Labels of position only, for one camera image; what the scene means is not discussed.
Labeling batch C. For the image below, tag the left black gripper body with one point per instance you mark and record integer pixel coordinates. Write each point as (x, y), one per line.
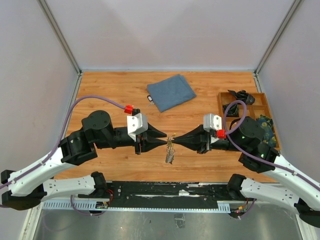
(120, 140)

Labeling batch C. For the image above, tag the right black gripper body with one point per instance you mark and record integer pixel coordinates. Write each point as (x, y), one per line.
(223, 143)

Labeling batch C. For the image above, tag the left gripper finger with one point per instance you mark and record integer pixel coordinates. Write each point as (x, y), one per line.
(153, 133)
(149, 144)

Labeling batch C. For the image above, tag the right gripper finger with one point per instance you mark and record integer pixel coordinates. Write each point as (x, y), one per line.
(194, 144)
(195, 134)

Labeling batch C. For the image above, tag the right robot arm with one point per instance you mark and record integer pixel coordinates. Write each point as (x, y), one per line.
(301, 194)

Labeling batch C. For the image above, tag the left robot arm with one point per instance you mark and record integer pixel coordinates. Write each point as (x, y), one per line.
(35, 183)

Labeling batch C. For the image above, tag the black key fob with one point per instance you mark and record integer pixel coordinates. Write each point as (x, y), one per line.
(149, 98)

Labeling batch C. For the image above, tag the dark rolled tie middle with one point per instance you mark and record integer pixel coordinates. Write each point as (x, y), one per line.
(233, 111)

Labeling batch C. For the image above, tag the dark rolled tie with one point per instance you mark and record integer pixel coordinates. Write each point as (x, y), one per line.
(243, 96)
(233, 111)

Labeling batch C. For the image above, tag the folded blue cloth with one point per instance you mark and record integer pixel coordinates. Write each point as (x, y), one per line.
(170, 92)

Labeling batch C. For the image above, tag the dark rolled tie top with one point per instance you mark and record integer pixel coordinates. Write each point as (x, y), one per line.
(243, 96)

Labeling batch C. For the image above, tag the blue floral rolled tie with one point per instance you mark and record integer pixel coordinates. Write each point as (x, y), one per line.
(267, 124)

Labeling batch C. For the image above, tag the wooden compartment tray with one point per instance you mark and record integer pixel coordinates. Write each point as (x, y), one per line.
(259, 108)

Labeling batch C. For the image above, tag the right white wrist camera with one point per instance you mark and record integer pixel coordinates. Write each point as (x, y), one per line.
(212, 122)

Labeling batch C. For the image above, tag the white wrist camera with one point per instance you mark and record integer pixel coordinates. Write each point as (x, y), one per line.
(136, 125)
(212, 122)

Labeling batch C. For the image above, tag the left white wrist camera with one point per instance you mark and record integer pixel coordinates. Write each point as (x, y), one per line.
(136, 125)

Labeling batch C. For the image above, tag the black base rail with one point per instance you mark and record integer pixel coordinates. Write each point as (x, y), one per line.
(167, 195)

